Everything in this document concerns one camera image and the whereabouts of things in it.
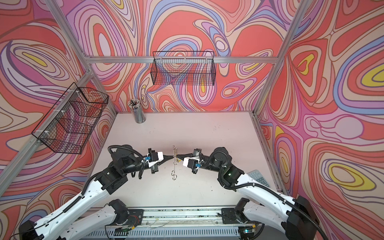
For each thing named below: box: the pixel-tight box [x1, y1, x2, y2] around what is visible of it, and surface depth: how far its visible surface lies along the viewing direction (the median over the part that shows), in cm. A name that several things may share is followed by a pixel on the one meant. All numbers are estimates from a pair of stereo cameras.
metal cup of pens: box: [128, 98, 147, 124], surface depth 107 cm
